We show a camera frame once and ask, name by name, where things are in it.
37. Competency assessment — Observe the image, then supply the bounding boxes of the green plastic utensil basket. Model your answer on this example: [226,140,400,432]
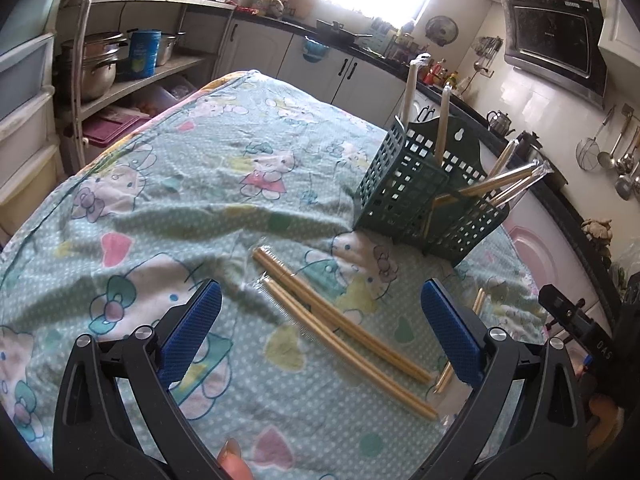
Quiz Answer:
[354,116,510,266]

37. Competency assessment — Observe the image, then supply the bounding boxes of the Hello Kitty tablecloth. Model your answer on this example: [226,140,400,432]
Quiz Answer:
[1,72,544,479]

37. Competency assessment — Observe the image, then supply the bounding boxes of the person's left hand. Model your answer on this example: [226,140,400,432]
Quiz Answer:
[217,439,254,480]

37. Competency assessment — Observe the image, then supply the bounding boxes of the blue canister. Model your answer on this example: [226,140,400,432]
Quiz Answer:
[128,29,162,79]

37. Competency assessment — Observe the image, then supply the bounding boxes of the black cooking pot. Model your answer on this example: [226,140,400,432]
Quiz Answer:
[515,131,567,192]

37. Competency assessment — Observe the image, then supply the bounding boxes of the steel soup ladle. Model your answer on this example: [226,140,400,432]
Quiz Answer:
[598,126,627,170]

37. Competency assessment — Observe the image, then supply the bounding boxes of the steel kettle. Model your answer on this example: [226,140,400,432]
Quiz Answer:
[486,110,513,138]

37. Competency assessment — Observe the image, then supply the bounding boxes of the wire skimmer ladle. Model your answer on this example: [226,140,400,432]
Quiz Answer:
[575,105,616,171]

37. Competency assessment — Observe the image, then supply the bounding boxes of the chopstick pair two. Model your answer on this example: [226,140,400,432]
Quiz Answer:
[487,139,518,178]

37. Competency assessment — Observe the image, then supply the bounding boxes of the chopstick pair four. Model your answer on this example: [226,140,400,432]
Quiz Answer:
[420,162,546,240]

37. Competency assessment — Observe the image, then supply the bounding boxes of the wall fan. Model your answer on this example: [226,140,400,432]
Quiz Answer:
[425,15,459,47]

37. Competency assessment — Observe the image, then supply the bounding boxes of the black range hood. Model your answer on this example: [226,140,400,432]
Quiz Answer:
[500,0,608,108]

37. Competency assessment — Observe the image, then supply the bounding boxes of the steel pots on shelf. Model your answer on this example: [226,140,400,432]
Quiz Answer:
[58,32,128,102]

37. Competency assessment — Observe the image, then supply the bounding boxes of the chopstick pair six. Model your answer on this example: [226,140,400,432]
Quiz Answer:
[260,274,438,420]

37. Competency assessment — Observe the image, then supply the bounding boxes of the chopstick pair five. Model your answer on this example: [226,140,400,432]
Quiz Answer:
[400,52,432,128]

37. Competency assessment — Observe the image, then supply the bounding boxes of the chopstick pair three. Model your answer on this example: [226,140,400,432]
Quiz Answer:
[489,162,553,208]

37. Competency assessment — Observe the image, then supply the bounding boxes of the person's right hand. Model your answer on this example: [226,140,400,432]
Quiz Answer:
[576,356,622,454]

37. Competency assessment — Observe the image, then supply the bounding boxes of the chopstick pair eight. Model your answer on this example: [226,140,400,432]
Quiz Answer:
[253,246,433,385]

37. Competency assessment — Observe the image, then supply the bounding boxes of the plastic drawer cabinet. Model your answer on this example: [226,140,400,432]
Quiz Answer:
[1,0,65,245]

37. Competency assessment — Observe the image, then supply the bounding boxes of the dried mushrooms pile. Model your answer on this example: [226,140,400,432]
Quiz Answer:
[582,219,613,257]

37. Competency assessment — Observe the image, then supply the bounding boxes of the black frying pan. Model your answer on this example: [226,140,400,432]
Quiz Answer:
[316,20,372,46]

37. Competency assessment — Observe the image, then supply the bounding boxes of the chopstick pair one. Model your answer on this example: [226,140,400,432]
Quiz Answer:
[434,84,452,167]

